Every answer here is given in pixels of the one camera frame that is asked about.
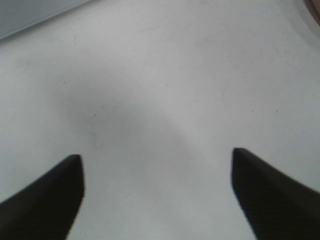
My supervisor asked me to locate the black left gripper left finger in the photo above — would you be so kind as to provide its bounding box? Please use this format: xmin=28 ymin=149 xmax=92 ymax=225
xmin=0 ymin=154 xmax=85 ymax=240

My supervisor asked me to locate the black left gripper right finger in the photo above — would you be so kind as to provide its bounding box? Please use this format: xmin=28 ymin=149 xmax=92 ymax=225
xmin=231 ymin=148 xmax=320 ymax=240

